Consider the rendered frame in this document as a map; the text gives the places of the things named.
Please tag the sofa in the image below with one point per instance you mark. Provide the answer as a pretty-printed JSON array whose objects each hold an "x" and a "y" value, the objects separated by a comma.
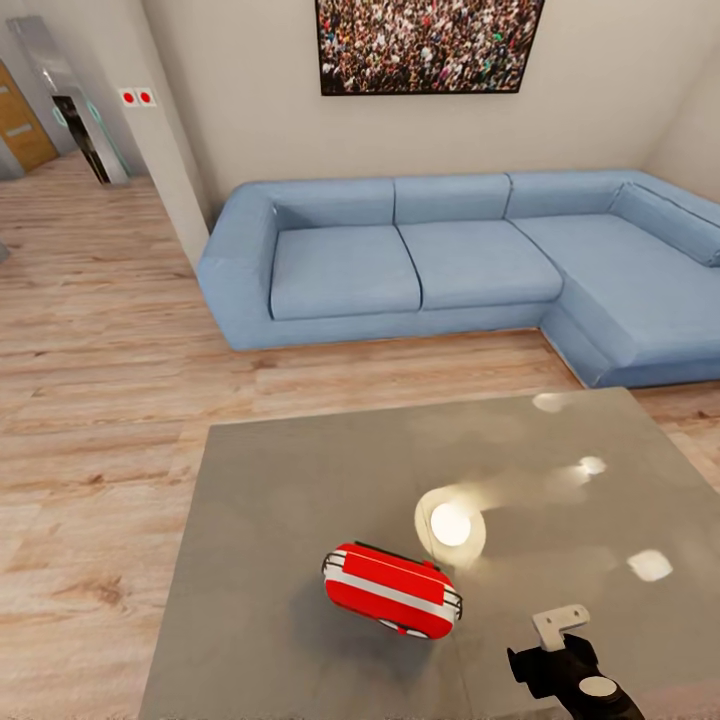
[{"x": 619, "y": 270}]

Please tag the standing mirror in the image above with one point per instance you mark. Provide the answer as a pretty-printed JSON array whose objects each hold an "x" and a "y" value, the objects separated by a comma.
[{"x": 71, "y": 104}]

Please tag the door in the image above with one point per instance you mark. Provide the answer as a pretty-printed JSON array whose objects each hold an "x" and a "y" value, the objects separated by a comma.
[{"x": 19, "y": 128}]

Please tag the radio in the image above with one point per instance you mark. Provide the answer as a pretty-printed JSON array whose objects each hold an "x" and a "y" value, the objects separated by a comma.
[{"x": 412, "y": 598}]

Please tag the coffee table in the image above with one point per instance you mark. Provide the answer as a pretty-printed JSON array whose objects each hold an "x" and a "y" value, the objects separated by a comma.
[{"x": 527, "y": 504}]

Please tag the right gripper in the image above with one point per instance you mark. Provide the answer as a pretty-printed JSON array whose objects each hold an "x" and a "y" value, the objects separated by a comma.
[{"x": 540, "y": 669}]

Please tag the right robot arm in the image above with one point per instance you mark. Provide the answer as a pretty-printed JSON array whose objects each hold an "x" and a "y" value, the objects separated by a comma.
[{"x": 567, "y": 668}]

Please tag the picture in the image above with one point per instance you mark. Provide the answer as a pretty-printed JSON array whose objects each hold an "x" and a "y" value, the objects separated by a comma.
[{"x": 424, "y": 47}]

